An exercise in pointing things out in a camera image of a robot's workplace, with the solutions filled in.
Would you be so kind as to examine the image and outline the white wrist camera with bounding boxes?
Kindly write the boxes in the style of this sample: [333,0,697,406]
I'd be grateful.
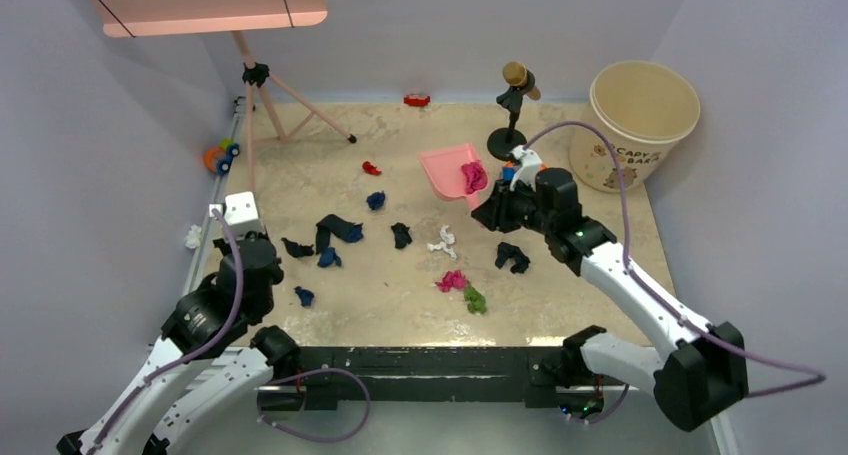
[509,145,543,191]
[208,191,267,238]

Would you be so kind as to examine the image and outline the white paper scrap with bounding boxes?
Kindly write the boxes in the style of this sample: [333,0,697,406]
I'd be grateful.
[426,225,458,261]

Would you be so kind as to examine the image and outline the cream capybara bucket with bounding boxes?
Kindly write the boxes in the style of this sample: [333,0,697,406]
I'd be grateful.
[568,60,701,192]

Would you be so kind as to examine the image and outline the red paper scrap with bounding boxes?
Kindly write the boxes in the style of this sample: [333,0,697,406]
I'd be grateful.
[362,161,382,176]

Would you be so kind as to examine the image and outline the red object at table edge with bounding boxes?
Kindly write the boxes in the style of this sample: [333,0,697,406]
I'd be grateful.
[403,93,431,107]

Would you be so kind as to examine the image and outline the blue paper scrap near dustpan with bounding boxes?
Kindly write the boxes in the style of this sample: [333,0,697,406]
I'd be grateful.
[366,191,386,211]

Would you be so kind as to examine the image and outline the black paper scrap left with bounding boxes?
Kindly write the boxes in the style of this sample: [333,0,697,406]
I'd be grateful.
[281,237,315,259]

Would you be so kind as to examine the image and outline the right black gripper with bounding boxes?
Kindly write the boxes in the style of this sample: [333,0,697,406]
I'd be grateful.
[473,175,555,235]

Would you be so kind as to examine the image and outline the aluminium table frame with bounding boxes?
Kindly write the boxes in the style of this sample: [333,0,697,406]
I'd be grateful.
[119,97,743,455]

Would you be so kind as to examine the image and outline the blue paper scrap front left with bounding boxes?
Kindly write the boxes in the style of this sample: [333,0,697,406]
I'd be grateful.
[294,286,315,307]

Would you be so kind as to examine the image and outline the magenta paper scrap front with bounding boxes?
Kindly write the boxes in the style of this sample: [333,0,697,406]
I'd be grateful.
[435,270,468,293]

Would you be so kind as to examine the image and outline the white paper scrap off table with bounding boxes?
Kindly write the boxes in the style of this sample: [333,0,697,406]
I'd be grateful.
[183,225,203,250]

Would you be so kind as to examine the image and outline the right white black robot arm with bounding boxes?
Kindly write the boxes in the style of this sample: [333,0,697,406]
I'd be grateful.
[471,168,749,432]

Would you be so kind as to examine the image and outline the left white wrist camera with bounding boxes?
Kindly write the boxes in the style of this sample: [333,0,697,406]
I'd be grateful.
[208,191,267,238]

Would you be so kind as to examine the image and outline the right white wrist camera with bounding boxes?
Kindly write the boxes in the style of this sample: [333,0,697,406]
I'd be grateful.
[509,145,543,191]

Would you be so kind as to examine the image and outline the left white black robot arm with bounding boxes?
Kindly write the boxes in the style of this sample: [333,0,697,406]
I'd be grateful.
[56,232,300,454]

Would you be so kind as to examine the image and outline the pink plastic dustpan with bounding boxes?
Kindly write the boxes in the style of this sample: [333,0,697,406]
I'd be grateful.
[417,143,489,210]

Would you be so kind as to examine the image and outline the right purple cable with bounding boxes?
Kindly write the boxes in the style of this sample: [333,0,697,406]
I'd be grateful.
[519,120,827,427]

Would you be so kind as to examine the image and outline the green paper scrap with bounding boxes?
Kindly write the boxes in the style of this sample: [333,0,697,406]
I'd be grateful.
[463,284,487,315]

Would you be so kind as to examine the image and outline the pink music stand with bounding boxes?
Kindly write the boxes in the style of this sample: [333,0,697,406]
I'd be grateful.
[91,0,357,187]

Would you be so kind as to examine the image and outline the gold microphone on black stand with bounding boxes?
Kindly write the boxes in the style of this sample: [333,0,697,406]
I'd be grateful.
[487,61,541,161]

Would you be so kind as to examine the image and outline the black paper scrap centre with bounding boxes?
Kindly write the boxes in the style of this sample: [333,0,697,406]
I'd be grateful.
[390,222,412,250]

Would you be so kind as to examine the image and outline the orange blue toy car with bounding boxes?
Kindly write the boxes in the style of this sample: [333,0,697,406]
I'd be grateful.
[203,138,241,176]

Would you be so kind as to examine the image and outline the blue green building blocks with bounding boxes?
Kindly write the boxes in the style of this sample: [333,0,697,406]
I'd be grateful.
[501,165,516,182]

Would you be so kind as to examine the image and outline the magenta paper scrap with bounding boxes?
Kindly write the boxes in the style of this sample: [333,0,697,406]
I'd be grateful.
[460,160,488,195]
[435,270,468,293]

